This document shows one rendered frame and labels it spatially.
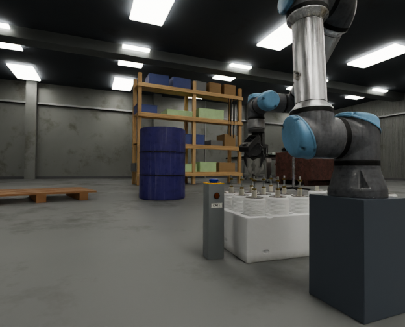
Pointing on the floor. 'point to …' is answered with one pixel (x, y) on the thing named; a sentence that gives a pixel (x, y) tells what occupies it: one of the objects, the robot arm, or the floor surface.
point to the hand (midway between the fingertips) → (254, 175)
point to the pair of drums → (161, 163)
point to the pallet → (38, 196)
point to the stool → (294, 177)
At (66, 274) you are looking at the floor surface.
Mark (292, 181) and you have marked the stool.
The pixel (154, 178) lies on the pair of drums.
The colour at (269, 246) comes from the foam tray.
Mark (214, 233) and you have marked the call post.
